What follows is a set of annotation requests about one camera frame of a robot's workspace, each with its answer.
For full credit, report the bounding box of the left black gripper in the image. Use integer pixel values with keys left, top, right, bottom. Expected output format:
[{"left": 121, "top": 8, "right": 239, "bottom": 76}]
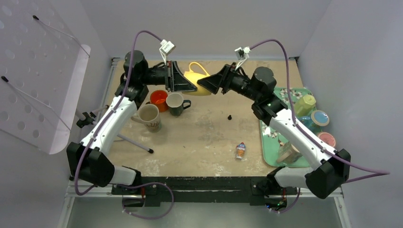
[{"left": 140, "top": 61, "right": 197, "bottom": 92}]

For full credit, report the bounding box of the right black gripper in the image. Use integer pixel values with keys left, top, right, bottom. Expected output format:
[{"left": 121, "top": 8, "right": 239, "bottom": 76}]
[{"left": 198, "top": 62, "right": 260, "bottom": 102}]

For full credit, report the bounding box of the yellow mug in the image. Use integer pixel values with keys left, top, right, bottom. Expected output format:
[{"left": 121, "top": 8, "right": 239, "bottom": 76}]
[{"left": 182, "top": 62, "right": 211, "bottom": 96}]

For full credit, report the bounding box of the dark green mug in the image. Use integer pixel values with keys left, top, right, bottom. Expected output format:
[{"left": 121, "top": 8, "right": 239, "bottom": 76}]
[{"left": 166, "top": 93, "right": 192, "bottom": 117}]

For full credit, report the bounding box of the orange mug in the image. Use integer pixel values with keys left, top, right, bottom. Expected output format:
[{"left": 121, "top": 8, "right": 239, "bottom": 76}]
[{"left": 150, "top": 90, "right": 169, "bottom": 112}]

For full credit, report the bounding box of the tall coral pattern mug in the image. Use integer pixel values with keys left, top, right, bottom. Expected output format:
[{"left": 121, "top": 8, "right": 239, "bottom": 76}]
[{"left": 131, "top": 104, "right": 162, "bottom": 133}]

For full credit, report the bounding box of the light green faceted mug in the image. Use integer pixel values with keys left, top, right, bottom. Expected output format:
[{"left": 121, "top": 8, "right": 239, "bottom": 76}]
[{"left": 293, "top": 94, "right": 316, "bottom": 117}]

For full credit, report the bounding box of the blue glass mug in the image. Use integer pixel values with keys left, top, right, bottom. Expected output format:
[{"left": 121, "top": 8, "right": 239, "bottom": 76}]
[{"left": 298, "top": 110, "right": 330, "bottom": 134}]

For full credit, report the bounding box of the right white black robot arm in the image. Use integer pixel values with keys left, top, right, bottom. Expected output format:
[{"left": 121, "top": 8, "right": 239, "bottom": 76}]
[{"left": 197, "top": 64, "right": 351, "bottom": 199}]

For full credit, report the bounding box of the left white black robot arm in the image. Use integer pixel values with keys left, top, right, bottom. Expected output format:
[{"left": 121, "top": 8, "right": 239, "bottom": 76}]
[{"left": 67, "top": 50, "right": 197, "bottom": 194}]

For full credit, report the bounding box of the pink mug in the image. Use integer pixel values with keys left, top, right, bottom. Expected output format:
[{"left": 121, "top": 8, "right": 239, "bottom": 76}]
[{"left": 317, "top": 132, "right": 336, "bottom": 148}]

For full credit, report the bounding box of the ice cream toy figure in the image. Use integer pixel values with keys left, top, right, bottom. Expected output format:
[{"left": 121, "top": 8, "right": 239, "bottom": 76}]
[{"left": 235, "top": 142, "right": 246, "bottom": 160}]

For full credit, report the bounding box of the green floral tray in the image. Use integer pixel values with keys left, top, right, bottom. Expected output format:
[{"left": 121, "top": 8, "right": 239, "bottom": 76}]
[{"left": 259, "top": 87, "right": 317, "bottom": 168}]

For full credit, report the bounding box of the tripod stand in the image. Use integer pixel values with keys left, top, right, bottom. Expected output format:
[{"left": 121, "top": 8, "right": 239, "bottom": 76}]
[{"left": 75, "top": 105, "right": 154, "bottom": 154}]

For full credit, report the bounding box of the white perforated light panel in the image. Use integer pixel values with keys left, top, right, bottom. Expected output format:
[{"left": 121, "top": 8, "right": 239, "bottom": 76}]
[{"left": 0, "top": 0, "right": 91, "bottom": 154}]

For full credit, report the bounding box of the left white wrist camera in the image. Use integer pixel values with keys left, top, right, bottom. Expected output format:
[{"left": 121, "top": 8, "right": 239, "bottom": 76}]
[{"left": 159, "top": 39, "right": 176, "bottom": 64}]

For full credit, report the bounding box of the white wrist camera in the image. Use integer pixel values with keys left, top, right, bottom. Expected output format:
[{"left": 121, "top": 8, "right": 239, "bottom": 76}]
[
  {"left": 234, "top": 47, "right": 250, "bottom": 70},
  {"left": 159, "top": 39, "right": 176, "bottom": 64}
]

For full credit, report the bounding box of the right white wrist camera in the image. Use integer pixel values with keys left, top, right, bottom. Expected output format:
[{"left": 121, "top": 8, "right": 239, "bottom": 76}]
[{"left": 234, "top": 47, "right": 250, "bottom": 70}]

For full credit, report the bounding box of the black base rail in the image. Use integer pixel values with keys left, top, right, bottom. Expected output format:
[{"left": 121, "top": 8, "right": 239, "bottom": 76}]
[{"left": 111, "top": 176, "right": 297, "bottom": 207}]

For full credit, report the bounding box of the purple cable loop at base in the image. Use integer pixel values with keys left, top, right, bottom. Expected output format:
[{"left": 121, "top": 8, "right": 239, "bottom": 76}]
[{"left": 121, "top": 180, "right": 175, "bottom": 220}]

